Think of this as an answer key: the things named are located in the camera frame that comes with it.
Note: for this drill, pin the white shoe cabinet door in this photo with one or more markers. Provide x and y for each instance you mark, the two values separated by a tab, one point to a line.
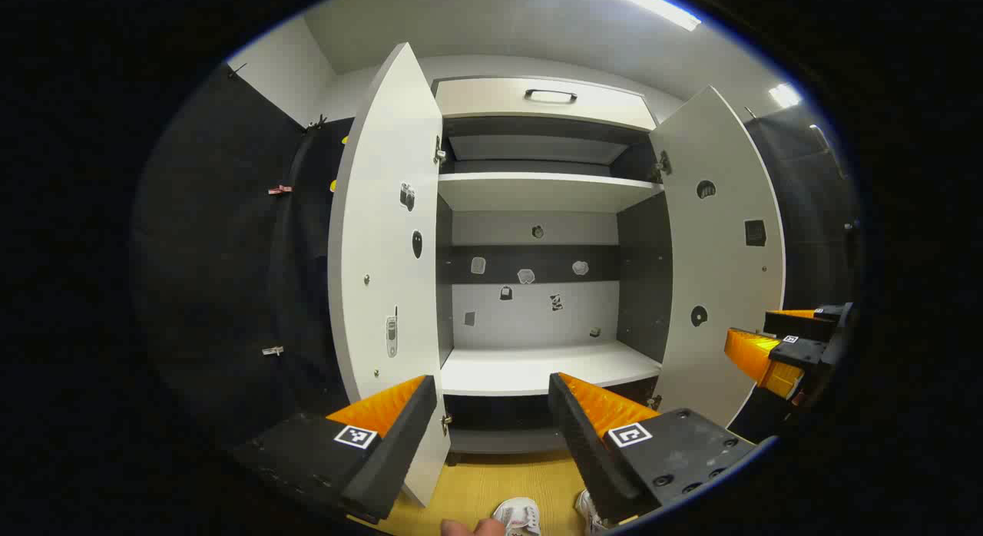
384	213
722	275

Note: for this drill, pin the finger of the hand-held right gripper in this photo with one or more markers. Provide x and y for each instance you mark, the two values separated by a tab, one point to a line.
799	325
756	355

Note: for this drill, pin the black backdrop cloth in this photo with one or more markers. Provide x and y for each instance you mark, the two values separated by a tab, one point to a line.
215	252
814	213

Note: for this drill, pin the white cloth clip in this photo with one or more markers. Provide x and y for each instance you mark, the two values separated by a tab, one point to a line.
272	351

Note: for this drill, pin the white cabinet drawer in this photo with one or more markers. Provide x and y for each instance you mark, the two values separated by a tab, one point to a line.
491	98

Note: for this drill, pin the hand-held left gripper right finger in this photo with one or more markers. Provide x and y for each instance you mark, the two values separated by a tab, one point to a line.
584	444

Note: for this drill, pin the white canvas shoe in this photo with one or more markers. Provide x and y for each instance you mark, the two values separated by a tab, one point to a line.
590	514
518	517

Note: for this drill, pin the small ceiling light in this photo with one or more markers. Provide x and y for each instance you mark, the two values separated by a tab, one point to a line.
785	95

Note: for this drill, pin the white and grey shoe cabinet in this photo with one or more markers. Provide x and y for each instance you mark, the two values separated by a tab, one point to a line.
537	367

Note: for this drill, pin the black cloth clip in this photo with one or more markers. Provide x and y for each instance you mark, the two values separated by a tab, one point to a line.
315	124
236	69

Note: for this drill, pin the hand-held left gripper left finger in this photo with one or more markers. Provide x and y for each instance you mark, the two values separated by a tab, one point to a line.
399	436

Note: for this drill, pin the red cloth clip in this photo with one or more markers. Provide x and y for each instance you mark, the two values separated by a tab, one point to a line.
280	190

